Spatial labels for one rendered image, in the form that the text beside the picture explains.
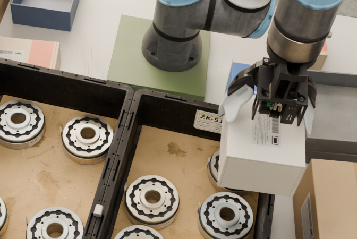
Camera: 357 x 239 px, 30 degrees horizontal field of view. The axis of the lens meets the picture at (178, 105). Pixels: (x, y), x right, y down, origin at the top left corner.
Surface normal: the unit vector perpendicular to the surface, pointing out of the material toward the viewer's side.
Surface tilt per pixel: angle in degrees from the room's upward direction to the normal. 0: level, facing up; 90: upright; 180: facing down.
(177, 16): 86
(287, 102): 90
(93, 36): 0
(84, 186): 0
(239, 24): 93
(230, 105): 58
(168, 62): 69
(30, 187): 0
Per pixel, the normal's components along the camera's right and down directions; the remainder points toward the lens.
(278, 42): -0.75, 0.47
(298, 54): -0.08, 0.80
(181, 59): 0.27, 0.53
